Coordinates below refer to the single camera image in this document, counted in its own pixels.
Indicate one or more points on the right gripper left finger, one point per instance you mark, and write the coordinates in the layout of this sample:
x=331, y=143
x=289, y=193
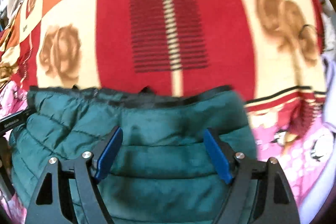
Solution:
x=51, y=201

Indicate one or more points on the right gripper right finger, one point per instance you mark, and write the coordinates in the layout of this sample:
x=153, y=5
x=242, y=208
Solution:
x=259, y=190

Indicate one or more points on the green quilted puffer jacket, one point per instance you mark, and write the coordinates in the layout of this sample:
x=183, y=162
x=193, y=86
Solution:
x=162, y=173

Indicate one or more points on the pink penguin bed sheet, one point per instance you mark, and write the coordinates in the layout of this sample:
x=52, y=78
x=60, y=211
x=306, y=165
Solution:
x=302, y=158

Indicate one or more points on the lavender fleece garment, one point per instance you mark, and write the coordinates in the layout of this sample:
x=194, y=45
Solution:
x=329, y=105

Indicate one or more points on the red orange rose blanket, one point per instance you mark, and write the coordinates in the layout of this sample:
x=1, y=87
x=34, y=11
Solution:
x=269, y=51

